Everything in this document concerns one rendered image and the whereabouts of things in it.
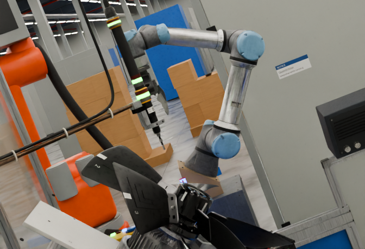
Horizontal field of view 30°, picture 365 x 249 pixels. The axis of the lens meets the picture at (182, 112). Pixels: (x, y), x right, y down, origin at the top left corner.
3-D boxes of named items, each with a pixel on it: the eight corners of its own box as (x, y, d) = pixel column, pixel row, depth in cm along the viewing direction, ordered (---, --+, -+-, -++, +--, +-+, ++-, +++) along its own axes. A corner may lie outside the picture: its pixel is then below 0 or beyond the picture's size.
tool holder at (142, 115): (147, 131, 214) (136, 102, 213) (136, 133, 219) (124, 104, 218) (169, 120, 219) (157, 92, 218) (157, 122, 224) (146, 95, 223)
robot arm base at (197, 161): (184, 162, 308) (192, 141, 307) (215, 173, 308) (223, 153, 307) (183, 167, 293) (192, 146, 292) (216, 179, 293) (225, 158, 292)
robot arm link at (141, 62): (145, 55, 266) (125, 62, 266) (149, 65, 266) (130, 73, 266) (145, 54, 273) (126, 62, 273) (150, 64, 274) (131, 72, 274)
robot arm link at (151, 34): (159, 21, 278) (135, 30, 276) (166, 22, 267) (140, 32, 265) (166, 39, 280) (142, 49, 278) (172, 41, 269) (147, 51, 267)
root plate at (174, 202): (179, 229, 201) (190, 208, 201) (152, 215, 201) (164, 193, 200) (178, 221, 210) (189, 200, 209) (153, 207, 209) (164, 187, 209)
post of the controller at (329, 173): (339, 209, 260) (321, 161, 257) (337, 207, 263) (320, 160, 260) (346, 206, 260) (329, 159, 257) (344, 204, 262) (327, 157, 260)
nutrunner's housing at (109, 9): (156, 134, 217) (102, -1, 212) (150, 135, 220) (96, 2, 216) (165, 129, 219) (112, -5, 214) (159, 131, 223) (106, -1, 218)
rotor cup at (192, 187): (199, 242, 207) (220, 205, 206) (157, 220, 206) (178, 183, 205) (197, 229, 221) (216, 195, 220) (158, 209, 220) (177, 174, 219)
